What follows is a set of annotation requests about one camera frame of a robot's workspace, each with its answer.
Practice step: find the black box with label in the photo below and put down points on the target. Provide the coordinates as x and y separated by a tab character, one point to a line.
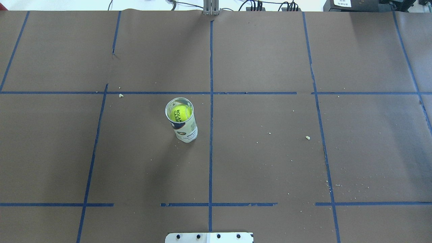
356	6

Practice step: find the clear tennis ball can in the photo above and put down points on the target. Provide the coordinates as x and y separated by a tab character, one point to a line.
187	131

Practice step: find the black orange connector block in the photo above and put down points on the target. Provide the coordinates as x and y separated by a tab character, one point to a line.
255	6

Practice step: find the aluminium frame post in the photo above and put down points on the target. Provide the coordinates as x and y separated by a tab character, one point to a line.
211	7

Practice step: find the white pedestal with base plate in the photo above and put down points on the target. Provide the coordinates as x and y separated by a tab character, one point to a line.
209	237

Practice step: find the yellow tennis ball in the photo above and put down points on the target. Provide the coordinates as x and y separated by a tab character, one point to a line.
180	113

